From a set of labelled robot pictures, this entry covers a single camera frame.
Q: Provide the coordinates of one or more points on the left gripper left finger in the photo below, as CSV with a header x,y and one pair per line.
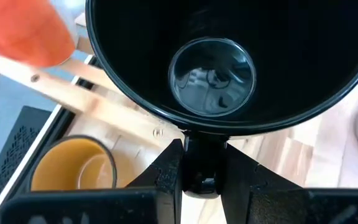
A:
x,y
104,208

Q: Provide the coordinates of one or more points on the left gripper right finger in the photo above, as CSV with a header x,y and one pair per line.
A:
x,y
291,208

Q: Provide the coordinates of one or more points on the yellow enamel mug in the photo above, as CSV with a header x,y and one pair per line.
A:
x,y
67,165

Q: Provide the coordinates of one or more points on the black glossy mug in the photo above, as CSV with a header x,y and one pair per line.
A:
x,y
291,46

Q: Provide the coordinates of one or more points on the orange mug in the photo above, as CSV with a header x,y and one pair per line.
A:
x,y
20,31

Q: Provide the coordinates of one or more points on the black keyboard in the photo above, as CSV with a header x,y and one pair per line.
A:
x,y
8,155

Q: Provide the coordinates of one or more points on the wooden slatted rack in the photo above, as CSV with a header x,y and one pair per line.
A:
x,y
73,93

